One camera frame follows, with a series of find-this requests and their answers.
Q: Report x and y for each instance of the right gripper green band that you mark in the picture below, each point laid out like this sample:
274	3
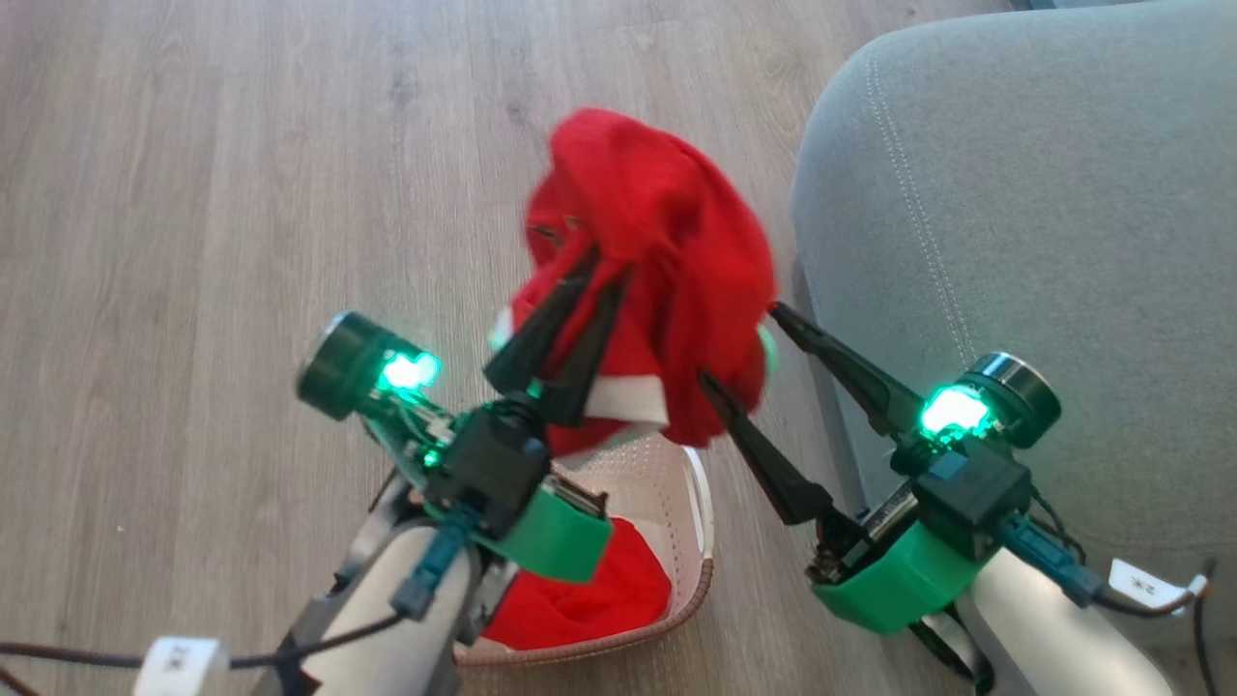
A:
899	580

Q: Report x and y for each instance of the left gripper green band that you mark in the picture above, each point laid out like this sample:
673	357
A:
556	536

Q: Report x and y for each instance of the red garment with white trim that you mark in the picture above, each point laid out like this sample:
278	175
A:
667	232

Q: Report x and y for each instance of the plain red garment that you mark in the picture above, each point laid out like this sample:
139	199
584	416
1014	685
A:
589	594

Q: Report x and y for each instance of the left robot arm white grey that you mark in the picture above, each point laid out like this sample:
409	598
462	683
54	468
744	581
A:
396	599

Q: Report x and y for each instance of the white perforated laundry basket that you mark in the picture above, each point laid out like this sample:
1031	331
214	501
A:
667	493

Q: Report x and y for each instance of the grey fabric sofa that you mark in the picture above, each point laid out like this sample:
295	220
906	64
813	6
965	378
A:
1063	193

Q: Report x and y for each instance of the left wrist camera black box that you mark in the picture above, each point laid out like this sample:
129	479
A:
488	469

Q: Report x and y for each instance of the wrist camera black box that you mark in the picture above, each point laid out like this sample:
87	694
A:
488	469
971	498

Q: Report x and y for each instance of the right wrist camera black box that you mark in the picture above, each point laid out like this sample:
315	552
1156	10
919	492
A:
971	498

